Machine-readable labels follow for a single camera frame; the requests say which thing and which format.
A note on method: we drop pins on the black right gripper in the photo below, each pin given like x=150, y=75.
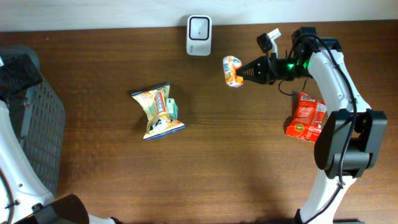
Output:
x=266, y=70

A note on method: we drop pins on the orange small carton box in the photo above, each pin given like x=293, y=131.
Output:
x=230, y=66

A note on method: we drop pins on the red snack bag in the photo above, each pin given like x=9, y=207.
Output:
x=307, y=119

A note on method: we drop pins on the yellow snack bag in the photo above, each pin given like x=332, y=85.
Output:
x=153, y=103

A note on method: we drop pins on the teal tissue packet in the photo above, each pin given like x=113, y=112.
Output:
x=172, y=108

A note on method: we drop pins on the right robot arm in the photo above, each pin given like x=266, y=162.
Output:
x=350, y=141

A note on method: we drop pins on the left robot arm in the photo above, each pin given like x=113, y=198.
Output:
x=24, y=198

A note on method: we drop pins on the white barcode scanner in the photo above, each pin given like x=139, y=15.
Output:
x=199, y=35

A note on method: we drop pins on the grey plastic mesh basket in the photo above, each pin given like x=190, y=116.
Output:
x=37, y=113

